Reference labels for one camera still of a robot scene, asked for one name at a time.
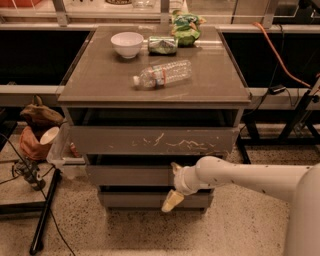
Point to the brown cloth bag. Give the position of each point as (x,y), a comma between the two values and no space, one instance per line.
(36,114)

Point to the black power adapter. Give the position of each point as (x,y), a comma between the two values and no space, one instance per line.
(277,89)

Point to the grey drawer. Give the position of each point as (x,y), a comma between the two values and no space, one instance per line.
(152,200)
(153,140)
(130,176)

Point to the grey bottom drawer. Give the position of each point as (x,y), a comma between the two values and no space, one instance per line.
(152,200)

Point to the clear plastic water bottle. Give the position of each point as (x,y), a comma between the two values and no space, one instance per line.
(163,74)

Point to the grey top drawer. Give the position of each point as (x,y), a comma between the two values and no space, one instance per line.
(153,140)

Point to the white cup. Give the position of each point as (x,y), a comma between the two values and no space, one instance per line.
(49,136)

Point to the white ceramic bowl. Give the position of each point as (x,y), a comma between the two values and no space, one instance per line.
(127,44)

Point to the clear plastic bin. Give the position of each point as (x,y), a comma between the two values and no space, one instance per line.
(61,156)

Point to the grey drawer cabinet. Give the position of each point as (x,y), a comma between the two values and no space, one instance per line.
(131,119)

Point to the small grey device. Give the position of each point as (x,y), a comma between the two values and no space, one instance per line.
(29,171)

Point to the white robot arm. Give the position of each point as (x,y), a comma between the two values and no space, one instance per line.
(299,185)

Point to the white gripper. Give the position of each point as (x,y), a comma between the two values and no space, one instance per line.
(180,180)

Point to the black stand leg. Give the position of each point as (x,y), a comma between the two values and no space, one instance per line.
(37,244)

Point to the black table frame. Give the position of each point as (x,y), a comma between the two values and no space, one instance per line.
(298,129)

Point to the green chip bag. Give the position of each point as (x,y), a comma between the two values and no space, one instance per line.
(186,27)

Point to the green soda can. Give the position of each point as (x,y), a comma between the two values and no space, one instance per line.
(162,45)

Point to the orange cloth bag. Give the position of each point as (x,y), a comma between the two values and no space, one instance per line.
(30,147)

